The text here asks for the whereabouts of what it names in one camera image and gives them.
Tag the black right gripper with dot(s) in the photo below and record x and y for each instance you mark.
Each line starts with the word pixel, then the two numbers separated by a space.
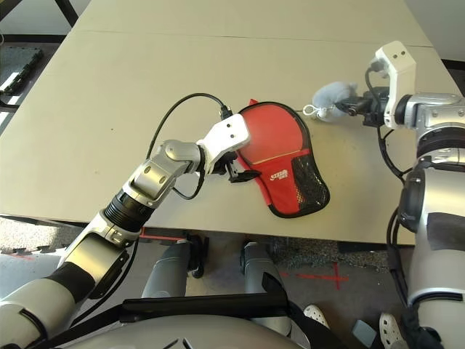
pixel 374 103

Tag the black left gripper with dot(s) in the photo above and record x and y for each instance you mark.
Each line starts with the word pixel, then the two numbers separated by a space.
pixel 221 167

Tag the grey plush zipper charm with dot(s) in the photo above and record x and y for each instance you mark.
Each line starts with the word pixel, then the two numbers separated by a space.
pixel 334 94

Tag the red black paddle case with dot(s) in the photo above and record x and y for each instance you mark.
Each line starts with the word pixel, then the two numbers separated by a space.
pixel 279 189

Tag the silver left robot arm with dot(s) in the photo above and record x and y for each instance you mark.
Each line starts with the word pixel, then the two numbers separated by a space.
pixel 152 174

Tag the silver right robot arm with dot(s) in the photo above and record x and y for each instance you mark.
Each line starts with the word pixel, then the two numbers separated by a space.
pixel 432 189

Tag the grey robot right leg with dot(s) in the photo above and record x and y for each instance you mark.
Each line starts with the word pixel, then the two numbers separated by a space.
pixel 258 269

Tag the grey robot leg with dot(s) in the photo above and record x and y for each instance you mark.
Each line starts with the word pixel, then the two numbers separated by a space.
pixel 258 269
pixel 163 269

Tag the dark grey shaggy mat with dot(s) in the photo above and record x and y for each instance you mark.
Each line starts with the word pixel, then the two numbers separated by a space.
pixel 319 252

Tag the grey robot left leg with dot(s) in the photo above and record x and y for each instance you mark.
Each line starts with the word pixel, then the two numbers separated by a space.
pixel 163 269

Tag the black waist support bar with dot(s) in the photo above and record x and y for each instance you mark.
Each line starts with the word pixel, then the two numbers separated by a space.
pixel 203 303

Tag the white perforated shoe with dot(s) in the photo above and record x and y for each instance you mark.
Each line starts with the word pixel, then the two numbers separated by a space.
pixel 390 327
pixel 316 316

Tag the silver robot torso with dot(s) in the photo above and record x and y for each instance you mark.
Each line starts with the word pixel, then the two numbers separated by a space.
pixel 181 334

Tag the grey foot pedal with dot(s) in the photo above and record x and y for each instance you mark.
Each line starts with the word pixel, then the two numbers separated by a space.
pixel 363 331

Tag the white speckled foam mat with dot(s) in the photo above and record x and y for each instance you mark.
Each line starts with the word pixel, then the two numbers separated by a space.
pixel 29 236

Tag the black foam floor tile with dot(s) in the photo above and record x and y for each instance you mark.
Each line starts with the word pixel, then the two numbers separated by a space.
pixel 18 65

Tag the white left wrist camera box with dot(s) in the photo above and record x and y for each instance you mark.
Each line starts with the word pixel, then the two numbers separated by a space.
pixel 229 132

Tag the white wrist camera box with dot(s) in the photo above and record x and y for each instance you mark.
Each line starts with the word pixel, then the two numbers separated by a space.
pixel 397 65
pixel 229 132

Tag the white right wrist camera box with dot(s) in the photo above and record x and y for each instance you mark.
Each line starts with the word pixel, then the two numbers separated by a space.
pixel 397 65

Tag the black metal table frame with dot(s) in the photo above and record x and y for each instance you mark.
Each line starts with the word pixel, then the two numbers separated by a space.
pixel 67 12

